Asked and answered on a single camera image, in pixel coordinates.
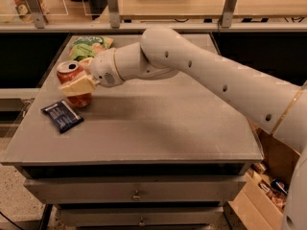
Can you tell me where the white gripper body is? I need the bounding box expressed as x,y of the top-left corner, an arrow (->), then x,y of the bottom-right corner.
90,48 -> 124,88

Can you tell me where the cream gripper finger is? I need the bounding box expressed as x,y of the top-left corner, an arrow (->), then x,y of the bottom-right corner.
79,57 -> 93,73
59,75 -> 99,97

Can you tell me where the red coke can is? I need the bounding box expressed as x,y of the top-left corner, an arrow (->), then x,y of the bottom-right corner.
57,60 -> 92,107

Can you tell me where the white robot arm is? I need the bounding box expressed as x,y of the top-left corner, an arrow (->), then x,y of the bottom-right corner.
60,26 -> 307,230

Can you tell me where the blue rxbar blueberry wrapper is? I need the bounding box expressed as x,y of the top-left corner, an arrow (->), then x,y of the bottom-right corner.
41,100 -> 84,134

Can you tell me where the blue pepsi can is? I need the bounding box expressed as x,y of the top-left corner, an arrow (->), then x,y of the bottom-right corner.
271,179 -> 288,196

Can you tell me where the green chip bag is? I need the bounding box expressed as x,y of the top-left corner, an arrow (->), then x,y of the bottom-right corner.
69,36 -> 113,61

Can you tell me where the grey lower drawer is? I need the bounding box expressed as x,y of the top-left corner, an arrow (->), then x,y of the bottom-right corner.
58,207 -> 224,227

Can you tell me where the grey drawer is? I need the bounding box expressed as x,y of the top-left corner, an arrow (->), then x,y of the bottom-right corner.
58,207 -> 224,227
24,175 -> 246,204

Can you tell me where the grey upper drawer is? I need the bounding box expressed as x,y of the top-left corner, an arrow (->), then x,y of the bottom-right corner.
24,175 -> 246,204

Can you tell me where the cardboard box of snacks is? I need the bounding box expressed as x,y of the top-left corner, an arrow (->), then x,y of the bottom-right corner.
226,125 -> 299,230

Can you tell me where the left metal bracket post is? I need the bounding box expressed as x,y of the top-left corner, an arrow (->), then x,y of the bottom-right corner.
26,0 -> 47,29

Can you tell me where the metal bracket post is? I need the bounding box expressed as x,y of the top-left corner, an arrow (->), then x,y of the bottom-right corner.
107,0 -> 121,29
26,0 -> 47,29
220,0 -> 237,28

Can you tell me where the middle metal bracket post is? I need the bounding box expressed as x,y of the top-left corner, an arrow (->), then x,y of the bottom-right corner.
107,0 -> 121,29

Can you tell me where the right metal bracket post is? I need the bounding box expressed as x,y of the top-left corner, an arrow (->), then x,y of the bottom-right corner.
220,0 -> 237,28

